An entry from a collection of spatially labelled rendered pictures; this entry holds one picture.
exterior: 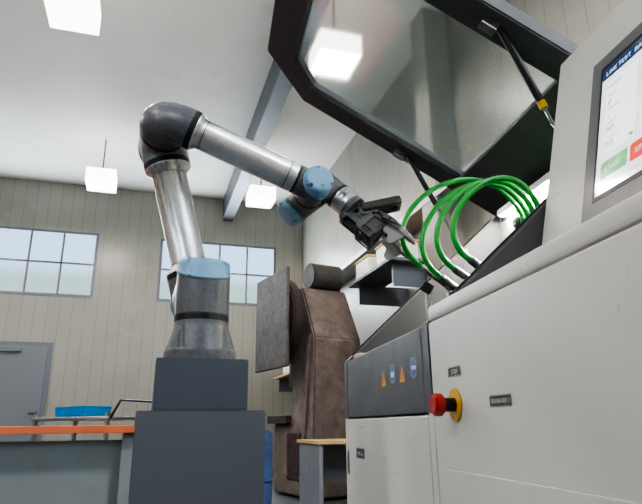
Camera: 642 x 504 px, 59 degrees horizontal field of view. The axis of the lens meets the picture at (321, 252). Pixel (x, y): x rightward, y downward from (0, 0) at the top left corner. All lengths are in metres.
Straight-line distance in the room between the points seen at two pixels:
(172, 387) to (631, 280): 0.83
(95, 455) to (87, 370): 8.08
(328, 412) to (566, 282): 5.88
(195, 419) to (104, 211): 10.25
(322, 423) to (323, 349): 0.80
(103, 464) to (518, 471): 2.02
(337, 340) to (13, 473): 4.54
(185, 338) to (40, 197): 10.36
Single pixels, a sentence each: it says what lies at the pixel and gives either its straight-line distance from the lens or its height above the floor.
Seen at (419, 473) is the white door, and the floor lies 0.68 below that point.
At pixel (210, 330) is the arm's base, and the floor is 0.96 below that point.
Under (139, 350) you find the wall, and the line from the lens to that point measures 10.64.
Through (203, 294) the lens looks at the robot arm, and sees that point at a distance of 1.21.
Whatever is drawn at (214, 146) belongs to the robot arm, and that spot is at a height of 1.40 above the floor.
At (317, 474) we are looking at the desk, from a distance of 4.71.
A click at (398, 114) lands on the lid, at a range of 1.86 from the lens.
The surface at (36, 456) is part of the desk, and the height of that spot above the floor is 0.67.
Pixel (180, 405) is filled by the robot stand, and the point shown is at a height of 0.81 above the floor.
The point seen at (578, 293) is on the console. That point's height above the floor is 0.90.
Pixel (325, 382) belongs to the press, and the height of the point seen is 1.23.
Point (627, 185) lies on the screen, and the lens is 1.03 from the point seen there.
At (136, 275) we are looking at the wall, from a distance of 10.90.
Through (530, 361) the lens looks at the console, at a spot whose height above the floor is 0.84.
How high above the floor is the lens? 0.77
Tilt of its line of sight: 17 degrees up
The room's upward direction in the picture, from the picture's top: 1 degrees counter-clockwise
